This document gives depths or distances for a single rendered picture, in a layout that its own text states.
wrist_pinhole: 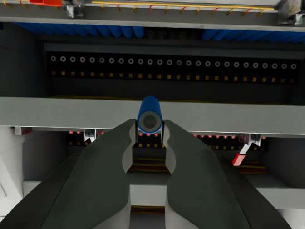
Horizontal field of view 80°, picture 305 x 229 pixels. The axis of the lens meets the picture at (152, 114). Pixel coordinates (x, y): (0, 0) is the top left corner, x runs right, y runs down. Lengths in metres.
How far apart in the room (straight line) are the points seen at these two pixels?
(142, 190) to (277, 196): 0.28
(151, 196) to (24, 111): 0.28
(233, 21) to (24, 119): 0.33
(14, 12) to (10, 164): 0.26
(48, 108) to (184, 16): 0.24
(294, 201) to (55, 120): 0.49
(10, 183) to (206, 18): 0.44
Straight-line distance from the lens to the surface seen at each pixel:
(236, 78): 0.44
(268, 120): 0.34
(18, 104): 0.34
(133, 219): 0.66
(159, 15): 0.28
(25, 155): 0.47
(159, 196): 0.41
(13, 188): 0.47
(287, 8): 0.30
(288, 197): 0.50
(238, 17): 0.30
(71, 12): 0.26
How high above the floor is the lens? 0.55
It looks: 30 degrees up
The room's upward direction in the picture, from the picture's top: 178 degrees counter-clockwise
